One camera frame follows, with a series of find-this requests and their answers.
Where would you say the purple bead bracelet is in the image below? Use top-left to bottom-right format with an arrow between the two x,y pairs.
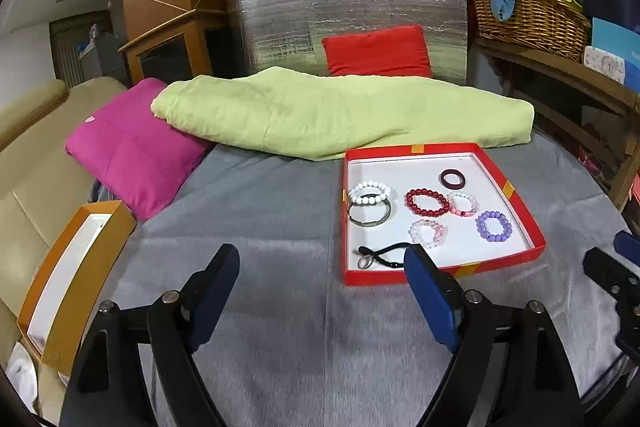
475,210 -> 513,242

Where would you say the dark maroon bangle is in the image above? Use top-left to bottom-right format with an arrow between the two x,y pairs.
439,169 -> 467,190

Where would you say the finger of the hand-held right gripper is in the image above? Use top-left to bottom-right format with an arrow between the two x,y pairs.
582,247 -> 640,358
614,231 -> 640,259

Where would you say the silver metal bangle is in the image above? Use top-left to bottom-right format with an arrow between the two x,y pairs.
348,197 -> 392,228

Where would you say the white patterned box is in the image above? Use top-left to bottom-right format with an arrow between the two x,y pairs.
582,46 -> 628,84

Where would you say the red bead bracelet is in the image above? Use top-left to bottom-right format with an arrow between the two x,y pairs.
405,188 -> 451,218

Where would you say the orange cardboard box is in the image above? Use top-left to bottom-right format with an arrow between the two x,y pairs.
16,200 -> 138,377

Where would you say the light green blanket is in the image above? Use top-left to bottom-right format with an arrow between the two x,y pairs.
151,67 -> 535,162

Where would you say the wicker basket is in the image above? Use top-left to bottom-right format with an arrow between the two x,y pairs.
467,0 -> 592,62

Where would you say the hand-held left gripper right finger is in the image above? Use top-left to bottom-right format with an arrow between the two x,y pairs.
403,243 -> 586,427

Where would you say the pink pillow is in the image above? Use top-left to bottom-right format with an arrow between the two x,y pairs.
65,78 -> 213,222

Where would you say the grey metal cabinet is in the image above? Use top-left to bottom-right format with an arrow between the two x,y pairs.
75,24 -> 126,85

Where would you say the silver foil insulation panel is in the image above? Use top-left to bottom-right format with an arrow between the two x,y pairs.
234,0 -> 471,85

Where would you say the red shallow cardboard box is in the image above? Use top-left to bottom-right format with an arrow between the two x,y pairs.
341,143 -> 547,286

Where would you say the white plastic bag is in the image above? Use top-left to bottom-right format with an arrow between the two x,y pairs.
5,342 -> 41,413

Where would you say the blue shoe box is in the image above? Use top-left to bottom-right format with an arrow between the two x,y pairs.
590,18 -> 640,80

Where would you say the pink and white bead bracelet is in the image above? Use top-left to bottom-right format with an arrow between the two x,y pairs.
446,192 -> 481,218

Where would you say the clear pink bead bracelet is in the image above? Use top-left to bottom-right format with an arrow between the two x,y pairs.
409,218 -> 446,249

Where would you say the red cushion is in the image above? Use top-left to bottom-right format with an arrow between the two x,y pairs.
322,25 -> 433,78

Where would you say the black cord bracelet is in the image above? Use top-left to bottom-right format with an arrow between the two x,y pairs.
356,243 -> 413,270

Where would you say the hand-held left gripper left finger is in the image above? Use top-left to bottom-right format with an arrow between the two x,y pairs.
75,243 -> 241,427

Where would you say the wooden table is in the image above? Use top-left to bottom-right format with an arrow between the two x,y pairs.
475,37 -> 640,212

